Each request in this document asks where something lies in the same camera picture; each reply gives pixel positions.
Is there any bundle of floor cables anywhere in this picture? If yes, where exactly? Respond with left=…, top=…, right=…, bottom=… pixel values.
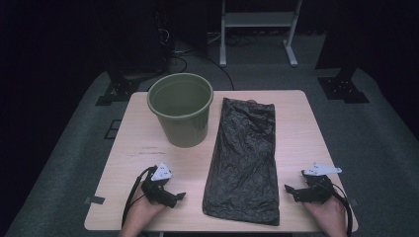
left=226, top=32, right=262, bottom=47

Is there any white metal stand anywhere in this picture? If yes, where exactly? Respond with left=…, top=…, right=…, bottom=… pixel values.
left=219, top=0, right=303, bottom=68

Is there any green plastic bucket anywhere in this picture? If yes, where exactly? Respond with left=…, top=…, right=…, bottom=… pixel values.
left=146, top=72, right=214, bottom=148

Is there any left hand-held gripper cable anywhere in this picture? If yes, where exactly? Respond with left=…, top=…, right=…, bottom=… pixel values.
left=122, top=166, right=158, bottom=228

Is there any black stand base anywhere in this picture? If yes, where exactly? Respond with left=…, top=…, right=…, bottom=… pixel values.
left=317, top=67, right=371, bottom=105
left=95, top=69, right=141, bottom=107

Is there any black plastic garbage bag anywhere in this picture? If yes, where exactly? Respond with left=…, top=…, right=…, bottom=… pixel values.
left=202, top=97, right=281, bottom=227

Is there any person's right hand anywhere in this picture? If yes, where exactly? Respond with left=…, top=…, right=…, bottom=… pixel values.
left=302, top=196, right=348, bottom=233

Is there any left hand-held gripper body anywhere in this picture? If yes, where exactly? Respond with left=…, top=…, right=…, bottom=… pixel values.
left=141, top=161, right=179, bottom=205

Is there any person's left hand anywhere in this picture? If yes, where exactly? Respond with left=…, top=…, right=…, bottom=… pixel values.
left=122, top=182, right=166, bottom=231

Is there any black floor cable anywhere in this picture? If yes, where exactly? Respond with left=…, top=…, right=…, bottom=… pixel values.
left=146, top=53, right=236, bottom=92

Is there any hand-held gripper cable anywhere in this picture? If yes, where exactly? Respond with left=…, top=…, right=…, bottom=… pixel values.
left=330, top=182, right=354, bottom=237
left=122, top=166, right=158, bottom=228

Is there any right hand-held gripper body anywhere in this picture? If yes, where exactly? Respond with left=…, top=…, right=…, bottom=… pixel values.
left=301, top=162, right=343, bottom=204

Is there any dark floor outlet panel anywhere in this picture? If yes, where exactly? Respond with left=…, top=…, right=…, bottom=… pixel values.
left=104, top=118, right=123, bottom=140

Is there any right hand-held gripper cable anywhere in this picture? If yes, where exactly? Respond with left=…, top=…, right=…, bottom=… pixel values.
left=330, top=182, right=354, bottom=237

